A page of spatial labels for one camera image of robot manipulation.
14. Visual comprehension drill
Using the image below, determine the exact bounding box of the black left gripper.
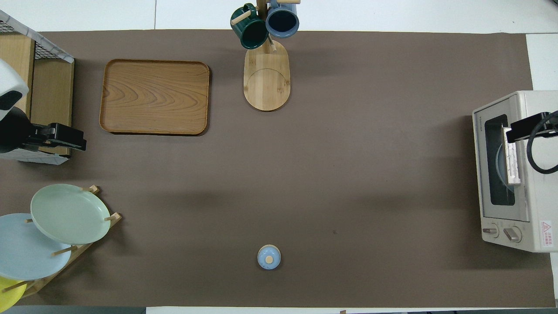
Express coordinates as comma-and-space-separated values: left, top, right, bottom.
0, 107, 87, 154

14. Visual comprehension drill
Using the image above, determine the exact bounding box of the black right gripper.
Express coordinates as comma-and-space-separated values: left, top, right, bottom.
506, 111, 558, 143

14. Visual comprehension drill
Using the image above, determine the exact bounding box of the light blue serving plate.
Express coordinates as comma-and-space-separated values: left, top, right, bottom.
496, 143, 511, 186

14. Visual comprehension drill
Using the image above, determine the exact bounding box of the beige toaster oven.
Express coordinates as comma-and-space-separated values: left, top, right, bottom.
472, 90, 558, 253

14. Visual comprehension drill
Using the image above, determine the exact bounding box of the pale green plate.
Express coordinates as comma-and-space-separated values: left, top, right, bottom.
31, 184, 112, 245

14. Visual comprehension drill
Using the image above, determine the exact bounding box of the wooden tray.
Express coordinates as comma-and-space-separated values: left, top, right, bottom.
99, 59, 211, 136

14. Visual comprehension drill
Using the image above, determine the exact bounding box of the wooden plate rack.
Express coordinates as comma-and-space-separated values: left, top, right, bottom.
20, 185, 122, 299

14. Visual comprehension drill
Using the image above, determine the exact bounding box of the light blue racked plate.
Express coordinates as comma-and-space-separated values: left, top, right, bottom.
0, 213, 72, 281

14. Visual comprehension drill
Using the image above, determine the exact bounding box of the yellow plate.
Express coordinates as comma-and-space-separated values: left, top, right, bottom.
0, 277, 27, 314

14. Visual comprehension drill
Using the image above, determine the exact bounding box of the brown table mat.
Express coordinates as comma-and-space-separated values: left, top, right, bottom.
0, 30, 555, 308

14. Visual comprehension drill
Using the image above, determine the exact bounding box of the wooden mug tree stand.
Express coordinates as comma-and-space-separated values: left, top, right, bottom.
230, 0, 301, 112

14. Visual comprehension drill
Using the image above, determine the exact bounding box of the dark green mug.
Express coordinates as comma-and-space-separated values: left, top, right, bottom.
230, 3, 269, 50

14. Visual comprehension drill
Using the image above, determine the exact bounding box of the blue mug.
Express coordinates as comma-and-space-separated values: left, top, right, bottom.
265, 0, 300, 39

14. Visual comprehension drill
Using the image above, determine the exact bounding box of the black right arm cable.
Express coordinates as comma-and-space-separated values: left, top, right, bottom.
526, 111, 558, 174

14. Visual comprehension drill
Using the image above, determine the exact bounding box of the wooden shelf with wire frame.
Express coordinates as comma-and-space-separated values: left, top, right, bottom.
0, 11, 75, 165

